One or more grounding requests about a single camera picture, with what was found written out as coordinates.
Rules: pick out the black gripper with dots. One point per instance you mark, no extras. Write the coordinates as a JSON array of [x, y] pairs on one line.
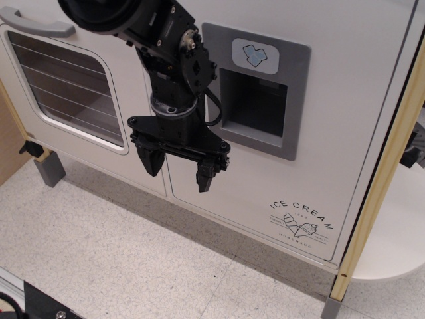
[[187, 138]]

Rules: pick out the white fridge door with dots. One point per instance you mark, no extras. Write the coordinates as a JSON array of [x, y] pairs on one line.
[[308, 89]]

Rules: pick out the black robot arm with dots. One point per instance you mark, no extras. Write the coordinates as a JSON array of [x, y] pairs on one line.
[[171, 50]]

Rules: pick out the grey ice dispenser panel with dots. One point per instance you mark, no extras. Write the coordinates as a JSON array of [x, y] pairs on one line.
[[261, 83]]

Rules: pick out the white oven door with window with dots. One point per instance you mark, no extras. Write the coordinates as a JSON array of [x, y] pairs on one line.
[[70, 101]]

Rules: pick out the grey left cabinet foot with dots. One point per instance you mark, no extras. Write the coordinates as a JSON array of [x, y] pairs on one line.
[[51, 169]]

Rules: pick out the grey cabinet foot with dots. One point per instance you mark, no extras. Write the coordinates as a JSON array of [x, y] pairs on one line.
[[51, 169], [331, 308]]

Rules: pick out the black clamp knob left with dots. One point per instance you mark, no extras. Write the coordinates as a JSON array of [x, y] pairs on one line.
[[32, 148]]

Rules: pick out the grey right cabinet foot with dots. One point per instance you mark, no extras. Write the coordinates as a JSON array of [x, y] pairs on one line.
[[331, 308]]

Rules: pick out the white round table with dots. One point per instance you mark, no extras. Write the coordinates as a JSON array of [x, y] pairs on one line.
[[395, 247]]

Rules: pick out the black clamp right edge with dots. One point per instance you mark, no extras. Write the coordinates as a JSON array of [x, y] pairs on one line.
[[414, 150]]

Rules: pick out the grey oven door handle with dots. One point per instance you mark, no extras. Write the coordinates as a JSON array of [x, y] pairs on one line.
[[58, 29]]

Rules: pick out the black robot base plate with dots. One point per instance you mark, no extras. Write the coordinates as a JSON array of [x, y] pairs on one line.
[[37, 305]]

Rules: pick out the aluminium rail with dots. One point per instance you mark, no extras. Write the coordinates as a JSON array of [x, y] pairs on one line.
[[13, 286]]

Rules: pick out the light wooden side post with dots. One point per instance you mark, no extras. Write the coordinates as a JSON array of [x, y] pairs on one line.
[[402, 125]]

